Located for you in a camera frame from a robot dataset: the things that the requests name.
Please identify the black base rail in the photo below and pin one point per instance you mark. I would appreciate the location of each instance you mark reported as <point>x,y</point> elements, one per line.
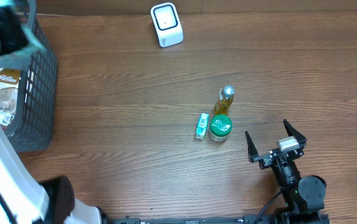
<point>197,221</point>

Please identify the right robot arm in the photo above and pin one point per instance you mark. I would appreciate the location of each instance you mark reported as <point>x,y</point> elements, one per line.
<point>299,199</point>

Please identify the white barcode scanner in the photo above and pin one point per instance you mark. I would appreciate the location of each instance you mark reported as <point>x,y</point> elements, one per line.
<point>167,24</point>

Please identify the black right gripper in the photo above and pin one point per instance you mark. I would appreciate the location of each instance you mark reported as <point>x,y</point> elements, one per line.
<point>275,157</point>

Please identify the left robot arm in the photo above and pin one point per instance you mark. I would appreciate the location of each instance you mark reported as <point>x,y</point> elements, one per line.
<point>22,198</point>

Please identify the brown white snack bag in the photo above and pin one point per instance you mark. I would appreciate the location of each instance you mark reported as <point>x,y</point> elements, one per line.
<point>9,83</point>

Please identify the grey plastic mesh basket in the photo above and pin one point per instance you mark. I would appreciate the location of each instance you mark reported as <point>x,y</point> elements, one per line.
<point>31,129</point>

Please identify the green lid white jar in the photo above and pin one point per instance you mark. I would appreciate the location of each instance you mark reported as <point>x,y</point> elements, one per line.
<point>220,128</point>

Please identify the teal snack packet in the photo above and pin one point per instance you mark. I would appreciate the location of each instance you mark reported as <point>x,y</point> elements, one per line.
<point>34,44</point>

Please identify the yellow liquid bottle grey cap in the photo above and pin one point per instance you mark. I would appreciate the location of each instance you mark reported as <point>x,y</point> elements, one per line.
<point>224,101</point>

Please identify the Kleenex tissue pack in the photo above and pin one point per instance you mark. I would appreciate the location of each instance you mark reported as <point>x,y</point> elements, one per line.
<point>202,125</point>

